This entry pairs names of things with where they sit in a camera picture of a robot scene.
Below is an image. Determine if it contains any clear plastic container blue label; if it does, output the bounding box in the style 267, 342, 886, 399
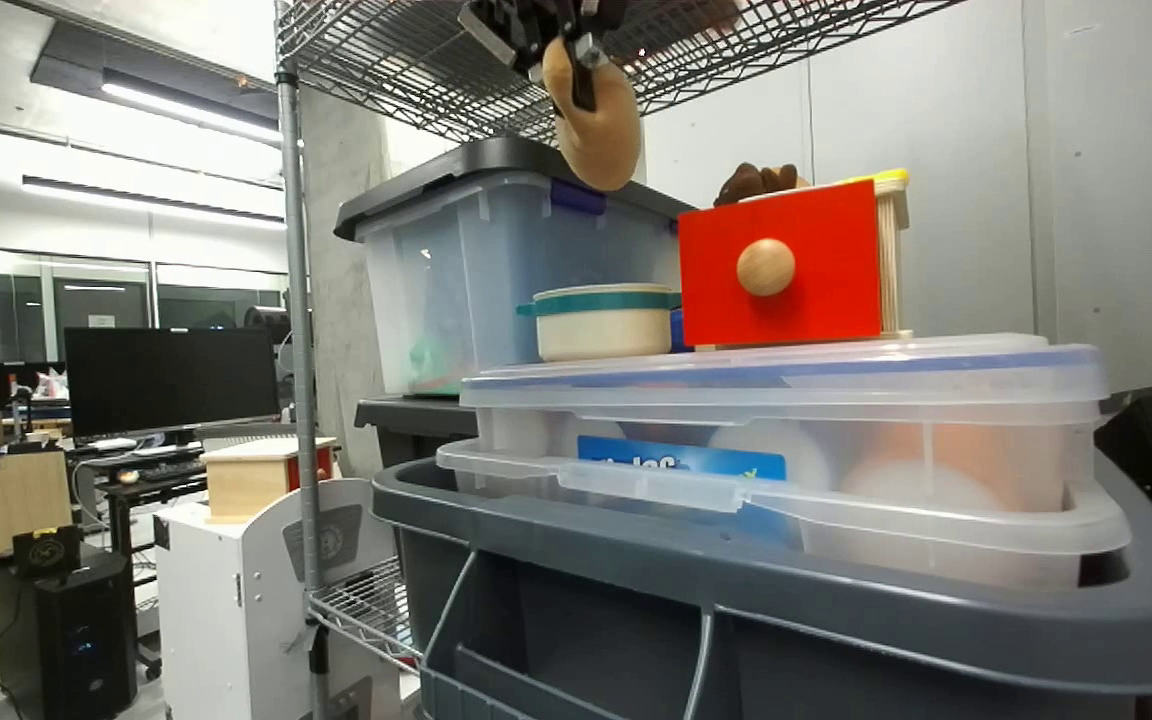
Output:
432, 436, 1138, 599

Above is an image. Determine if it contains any dark brown teddy toy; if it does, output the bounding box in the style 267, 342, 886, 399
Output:
712, 160, 803, 210

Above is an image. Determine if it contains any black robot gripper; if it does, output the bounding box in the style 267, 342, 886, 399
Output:
499, 0, 629, 114

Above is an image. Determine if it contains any cardboard box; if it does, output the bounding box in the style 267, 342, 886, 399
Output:
0, 446, 75, 621

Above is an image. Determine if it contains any black computer tower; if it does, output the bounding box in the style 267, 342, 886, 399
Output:
0, 525, 146, 720

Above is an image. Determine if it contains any black cart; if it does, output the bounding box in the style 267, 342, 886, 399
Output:
69, 426, 215, 675

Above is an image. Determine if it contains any black computer monitor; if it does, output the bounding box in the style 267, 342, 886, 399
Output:
59, 322, 284, 438

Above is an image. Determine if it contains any cream bowl with teal rim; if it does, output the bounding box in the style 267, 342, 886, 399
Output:
516, 280, 684, 364

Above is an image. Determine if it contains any metal wire shelving rack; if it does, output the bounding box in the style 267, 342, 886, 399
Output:
267, 0, 968, 720

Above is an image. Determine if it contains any red-front wooden drawer with knob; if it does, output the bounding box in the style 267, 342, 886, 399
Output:
678, 177, 887, 350

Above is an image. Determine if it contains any large clear lidded plastic container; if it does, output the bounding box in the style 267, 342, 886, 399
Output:
457, 327, 1114, 517

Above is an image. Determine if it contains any white cabinet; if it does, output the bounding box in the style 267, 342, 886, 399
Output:
149, 477, 409, 720

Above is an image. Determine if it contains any grey plastic tote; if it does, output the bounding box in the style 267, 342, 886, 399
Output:
370, 446, 1152, 720

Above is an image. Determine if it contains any thin ceiling light strip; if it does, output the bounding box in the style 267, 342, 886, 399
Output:
18, 166, 291, 226

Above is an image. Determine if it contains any light wooden drawer box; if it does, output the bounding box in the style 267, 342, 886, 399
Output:
875, 163, 917, 341

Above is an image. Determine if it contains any tan box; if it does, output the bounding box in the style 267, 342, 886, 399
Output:
202, 432, 339, 525

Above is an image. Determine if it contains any clear storage bin dark lid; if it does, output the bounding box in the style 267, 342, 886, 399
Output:
334, 127, 698, 399

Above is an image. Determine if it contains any ceiling light with grey housing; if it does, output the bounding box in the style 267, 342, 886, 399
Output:
28, 16, 288, 150

